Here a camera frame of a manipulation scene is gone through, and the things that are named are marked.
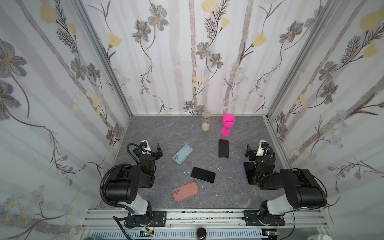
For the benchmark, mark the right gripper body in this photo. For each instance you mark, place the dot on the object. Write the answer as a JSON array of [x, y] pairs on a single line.
[[252, 153]]

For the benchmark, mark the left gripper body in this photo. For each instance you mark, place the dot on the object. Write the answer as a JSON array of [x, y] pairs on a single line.
[[153, 153]]

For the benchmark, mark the light blue phone case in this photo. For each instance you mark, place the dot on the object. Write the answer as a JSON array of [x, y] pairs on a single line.
[[182, 154]]

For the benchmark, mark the black purple-edged phone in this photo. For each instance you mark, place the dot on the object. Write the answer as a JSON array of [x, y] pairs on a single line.
[[203, 175]]

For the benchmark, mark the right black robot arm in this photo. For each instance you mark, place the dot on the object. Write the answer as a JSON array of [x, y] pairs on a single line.
[[302, 189]]

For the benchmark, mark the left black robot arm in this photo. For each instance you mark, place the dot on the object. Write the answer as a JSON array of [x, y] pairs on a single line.
[[120, 184]]

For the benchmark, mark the black phone at right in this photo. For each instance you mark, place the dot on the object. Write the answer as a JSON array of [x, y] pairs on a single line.
[[250, 170]]

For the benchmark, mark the blue-edged black phone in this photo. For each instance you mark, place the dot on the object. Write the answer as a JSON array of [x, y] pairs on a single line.
[[223, 151]]

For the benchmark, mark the salmon pink phone case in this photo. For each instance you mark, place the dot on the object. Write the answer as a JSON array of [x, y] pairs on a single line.
[[185, 192]]

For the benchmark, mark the pink plastic goblet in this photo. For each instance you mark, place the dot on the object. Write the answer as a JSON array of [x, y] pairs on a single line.
[[228, 122]]

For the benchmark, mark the clear jar with grains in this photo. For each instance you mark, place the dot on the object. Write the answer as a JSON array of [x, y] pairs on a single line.
[[206, 117]]

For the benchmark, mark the black round knob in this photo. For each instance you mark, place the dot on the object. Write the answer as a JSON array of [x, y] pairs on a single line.
[[201, 234]]

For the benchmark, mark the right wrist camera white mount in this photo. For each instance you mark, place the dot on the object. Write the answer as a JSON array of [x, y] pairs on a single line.
[[262, 146]]

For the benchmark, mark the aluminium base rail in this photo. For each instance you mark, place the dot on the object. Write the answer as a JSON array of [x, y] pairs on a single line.
[[221, 224]]

